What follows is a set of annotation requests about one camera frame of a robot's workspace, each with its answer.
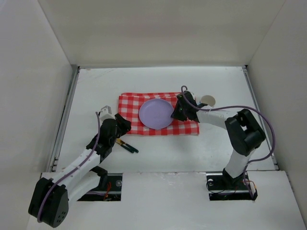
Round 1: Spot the red checkered cloth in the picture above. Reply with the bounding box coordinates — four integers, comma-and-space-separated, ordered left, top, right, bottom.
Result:
117, 92, 200, 137

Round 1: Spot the blue mug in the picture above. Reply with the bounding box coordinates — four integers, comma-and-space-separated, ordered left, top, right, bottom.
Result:
200, 95, 216, 107

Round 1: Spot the purple plate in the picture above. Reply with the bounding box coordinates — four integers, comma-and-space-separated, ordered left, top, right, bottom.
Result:
139, 98, 174, 130

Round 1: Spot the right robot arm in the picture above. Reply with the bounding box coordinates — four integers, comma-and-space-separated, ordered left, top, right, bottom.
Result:
171, 91, 266, 187

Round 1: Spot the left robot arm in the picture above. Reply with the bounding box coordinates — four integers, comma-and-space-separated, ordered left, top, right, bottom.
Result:
28, 112, 131, 228

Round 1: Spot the gold fork green handle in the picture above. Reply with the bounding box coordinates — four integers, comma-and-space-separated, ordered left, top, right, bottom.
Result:
116, 138, 127, 147

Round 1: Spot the gold knife green handle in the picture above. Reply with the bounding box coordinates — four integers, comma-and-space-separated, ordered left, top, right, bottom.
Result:
121, 144, 139, 153

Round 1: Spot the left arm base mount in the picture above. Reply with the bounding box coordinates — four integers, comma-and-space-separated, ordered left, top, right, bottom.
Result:
78, 173, 123, 202

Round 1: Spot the left aluminium rail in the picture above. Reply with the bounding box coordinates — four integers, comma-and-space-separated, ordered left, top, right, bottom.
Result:
46, 65, 80, 172

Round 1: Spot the aluminium rail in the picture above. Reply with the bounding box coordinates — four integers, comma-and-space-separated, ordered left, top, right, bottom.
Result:
46, 65, 80, 172
242, 65, 280, 171

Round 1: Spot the right aluminium rail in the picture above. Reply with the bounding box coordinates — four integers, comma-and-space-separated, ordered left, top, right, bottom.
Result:
242, 65, 280, 171

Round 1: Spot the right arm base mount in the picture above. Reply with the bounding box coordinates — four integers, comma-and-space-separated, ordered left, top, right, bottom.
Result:
206, 171, 258, 201

